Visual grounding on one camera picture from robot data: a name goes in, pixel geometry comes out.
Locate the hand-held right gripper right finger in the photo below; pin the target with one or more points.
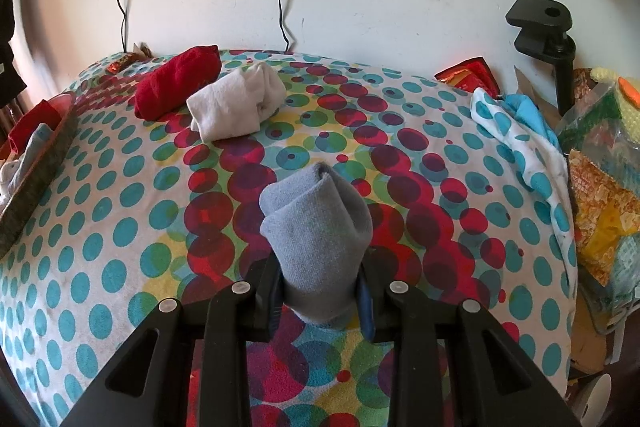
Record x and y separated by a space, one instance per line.
366 312

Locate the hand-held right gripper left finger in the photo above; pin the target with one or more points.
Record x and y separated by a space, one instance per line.
274 307

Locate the light blue grey sock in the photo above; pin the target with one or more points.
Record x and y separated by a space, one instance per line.
315 237

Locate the white sock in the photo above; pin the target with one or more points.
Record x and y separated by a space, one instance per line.
10 182
230 104

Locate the red towel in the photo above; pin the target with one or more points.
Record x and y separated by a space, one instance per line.
175 79

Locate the red lined oval basket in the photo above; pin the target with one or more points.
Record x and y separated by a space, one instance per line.
45 177

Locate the polka dot blanket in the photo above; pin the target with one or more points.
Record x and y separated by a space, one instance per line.
125 217

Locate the white teal dotted cloth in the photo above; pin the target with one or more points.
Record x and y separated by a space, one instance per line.
535 167

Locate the white round object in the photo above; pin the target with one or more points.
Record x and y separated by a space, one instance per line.
597 397

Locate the blue cloth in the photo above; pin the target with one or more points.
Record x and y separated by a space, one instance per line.
530 117

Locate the red snack packet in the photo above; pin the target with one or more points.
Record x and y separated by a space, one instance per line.
467 77

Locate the clear bag of snacks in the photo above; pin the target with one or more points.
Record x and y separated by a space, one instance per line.
605 207

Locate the brown cardboard piece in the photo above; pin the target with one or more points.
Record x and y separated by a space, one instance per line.
530 87

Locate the pale blue sock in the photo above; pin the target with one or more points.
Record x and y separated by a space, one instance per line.
35 147

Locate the red candy bar wrapper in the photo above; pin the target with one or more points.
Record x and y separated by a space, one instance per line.
121 63

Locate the brown paper scrap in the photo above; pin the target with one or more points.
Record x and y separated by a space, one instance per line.
141 49

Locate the crumpled white sock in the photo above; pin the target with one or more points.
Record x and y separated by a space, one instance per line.
10 182

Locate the yellow knitted toy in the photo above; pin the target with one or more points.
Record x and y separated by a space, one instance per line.
622 94

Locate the black desk clamp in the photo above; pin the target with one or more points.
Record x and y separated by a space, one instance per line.
542 22

